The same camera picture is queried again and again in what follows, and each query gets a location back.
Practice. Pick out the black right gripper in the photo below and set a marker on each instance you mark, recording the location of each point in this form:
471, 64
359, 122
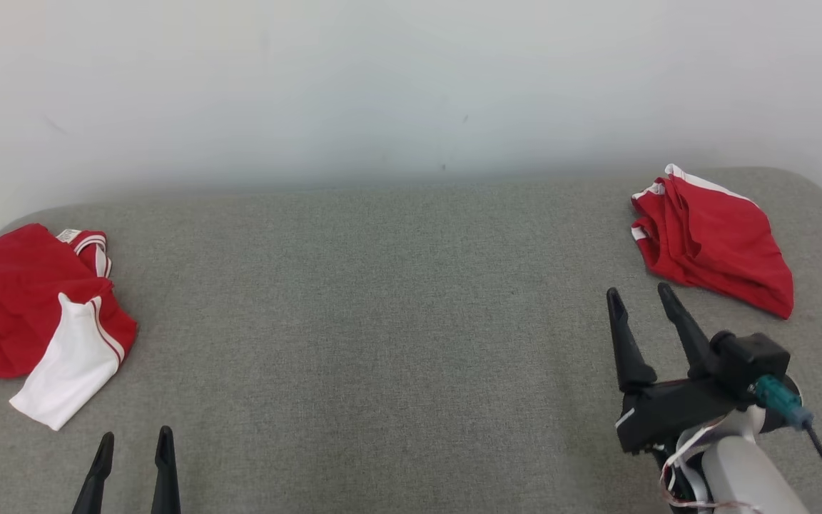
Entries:
668, 414

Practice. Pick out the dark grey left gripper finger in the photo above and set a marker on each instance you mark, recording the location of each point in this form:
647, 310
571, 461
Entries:
97, 478
165, 478

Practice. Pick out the red shorts with white stripe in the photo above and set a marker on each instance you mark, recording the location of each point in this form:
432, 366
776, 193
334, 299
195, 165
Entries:
718, 243

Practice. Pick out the red jersey with white sleeve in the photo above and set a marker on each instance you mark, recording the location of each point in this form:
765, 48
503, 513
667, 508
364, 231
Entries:
11, 307

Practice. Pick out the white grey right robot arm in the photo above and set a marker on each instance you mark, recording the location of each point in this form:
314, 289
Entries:
746, 471

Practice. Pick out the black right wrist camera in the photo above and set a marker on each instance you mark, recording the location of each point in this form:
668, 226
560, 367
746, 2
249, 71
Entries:
753, 357

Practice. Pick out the teal right camera connector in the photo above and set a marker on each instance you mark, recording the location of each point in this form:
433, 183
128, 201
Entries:
782, 400

